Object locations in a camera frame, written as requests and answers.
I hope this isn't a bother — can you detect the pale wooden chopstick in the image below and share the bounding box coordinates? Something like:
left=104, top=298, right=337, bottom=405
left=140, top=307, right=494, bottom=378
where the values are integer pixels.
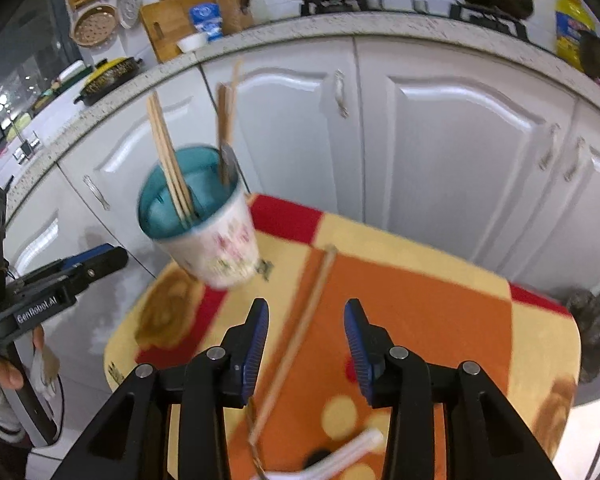
left=227, top=58, right=242, bottom=140

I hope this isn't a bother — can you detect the gloved left hand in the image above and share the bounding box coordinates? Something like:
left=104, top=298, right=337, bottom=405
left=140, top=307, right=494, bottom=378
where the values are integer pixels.
left=0, top=326, right=59, bottom=444

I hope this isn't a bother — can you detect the round wooden chopstick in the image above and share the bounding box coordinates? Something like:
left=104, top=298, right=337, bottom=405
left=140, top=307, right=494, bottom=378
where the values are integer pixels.
left=247, top=244, right=339, bottom=449

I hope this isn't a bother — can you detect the floral white utensil cup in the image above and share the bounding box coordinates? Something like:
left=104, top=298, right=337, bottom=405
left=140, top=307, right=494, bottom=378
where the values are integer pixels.
left=137, top=144, right=260, bottom=289

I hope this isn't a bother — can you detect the colourful checked table mat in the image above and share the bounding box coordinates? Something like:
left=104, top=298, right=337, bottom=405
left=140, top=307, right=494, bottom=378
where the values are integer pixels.
left=104, top=195, right=581, bottom=479

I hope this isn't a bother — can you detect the steel spoon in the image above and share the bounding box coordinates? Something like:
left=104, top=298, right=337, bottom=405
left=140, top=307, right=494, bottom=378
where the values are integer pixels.
left=219, top=142, right=240, bottom=186

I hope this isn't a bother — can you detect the black yellow casserole pot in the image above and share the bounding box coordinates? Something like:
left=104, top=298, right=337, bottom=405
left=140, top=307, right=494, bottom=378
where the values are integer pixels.
left=73, top=58, right=144, bottom=106

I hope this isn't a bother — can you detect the woven bamboo basket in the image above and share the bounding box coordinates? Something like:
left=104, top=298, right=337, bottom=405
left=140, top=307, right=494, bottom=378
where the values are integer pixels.
left=71, top=4, right=118, bottom=48

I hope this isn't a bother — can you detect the wooden cutting board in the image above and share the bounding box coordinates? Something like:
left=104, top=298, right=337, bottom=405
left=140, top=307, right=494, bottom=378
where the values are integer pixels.
left=140, top=0, right=216, bottom=63

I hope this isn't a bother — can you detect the round metal plate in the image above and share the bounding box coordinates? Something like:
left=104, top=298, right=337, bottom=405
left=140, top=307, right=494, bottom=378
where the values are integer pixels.
left=116, top=0, right=143, bottom=29

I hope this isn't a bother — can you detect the blue white packet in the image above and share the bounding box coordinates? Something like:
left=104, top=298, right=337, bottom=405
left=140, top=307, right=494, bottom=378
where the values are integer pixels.
left=189, top=2, right=223, bottom=42

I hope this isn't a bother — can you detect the wooden knife block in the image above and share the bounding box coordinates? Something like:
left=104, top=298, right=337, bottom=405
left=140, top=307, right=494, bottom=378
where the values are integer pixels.
left=218, top=0, right=254, bottom=36

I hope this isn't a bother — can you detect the yellow oil bottle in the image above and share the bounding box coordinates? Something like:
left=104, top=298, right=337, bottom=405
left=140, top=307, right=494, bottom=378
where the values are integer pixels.
left=555, top=0, right=595, bottom=72

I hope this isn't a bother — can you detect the lower cabinet handle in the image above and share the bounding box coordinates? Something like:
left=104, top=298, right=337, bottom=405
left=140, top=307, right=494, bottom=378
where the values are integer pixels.
left=83, top=174, right=110, bottom=211

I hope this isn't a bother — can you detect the silver cabinet handle left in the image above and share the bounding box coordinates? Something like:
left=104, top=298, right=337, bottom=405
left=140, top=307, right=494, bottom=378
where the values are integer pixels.
left=334, top=70, right=349, bottom=118

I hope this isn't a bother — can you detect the silver cabinet handle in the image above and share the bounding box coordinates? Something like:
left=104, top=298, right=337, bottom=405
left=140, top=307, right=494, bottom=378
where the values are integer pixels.
left=334, top=70, right=349, bottom=118
left=564, top=136, right=586, bottom=182
left=539, top=122, right=560, bottom=171

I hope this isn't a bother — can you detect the silver cabinet handle middle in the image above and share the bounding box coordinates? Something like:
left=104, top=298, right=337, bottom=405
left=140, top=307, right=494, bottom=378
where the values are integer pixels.
left=539, top=122, right=560, bottom=171

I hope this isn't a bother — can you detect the silver cabinet handle right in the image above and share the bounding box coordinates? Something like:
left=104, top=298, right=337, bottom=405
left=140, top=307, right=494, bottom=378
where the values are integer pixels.
left=564, top=136, right=586, bottom=182

